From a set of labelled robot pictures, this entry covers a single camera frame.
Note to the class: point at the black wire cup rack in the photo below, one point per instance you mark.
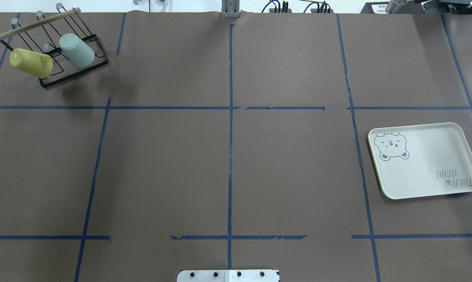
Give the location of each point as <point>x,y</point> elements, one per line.
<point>43,37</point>

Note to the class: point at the metal cup on desk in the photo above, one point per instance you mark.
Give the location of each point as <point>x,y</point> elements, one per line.
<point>395,6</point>

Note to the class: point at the yellow plastic cup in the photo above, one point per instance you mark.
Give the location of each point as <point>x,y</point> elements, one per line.
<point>34,63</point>

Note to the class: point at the aluminium frame post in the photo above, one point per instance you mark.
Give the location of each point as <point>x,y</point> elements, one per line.
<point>230,9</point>

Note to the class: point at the cream bear print tray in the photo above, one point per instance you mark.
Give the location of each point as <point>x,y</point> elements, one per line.
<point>421,160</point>

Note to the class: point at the pale green plastic cup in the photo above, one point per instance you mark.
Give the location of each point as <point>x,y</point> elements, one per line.
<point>79,53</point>

